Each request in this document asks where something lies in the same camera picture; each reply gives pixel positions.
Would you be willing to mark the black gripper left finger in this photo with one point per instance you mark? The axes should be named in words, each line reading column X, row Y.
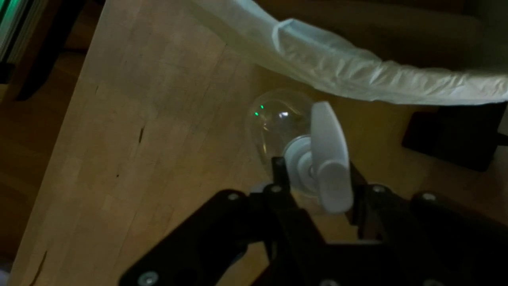
column 228, row 239

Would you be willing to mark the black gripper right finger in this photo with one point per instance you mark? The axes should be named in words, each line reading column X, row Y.
column 450, row 244

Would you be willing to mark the clear pump bottle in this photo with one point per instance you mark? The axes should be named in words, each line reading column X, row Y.
column 328, row 138

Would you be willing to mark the small black object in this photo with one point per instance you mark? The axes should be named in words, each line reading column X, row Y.
column 455, row 138

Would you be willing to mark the translucent bin liner bag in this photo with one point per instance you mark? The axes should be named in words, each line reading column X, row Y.
column 371, row 74

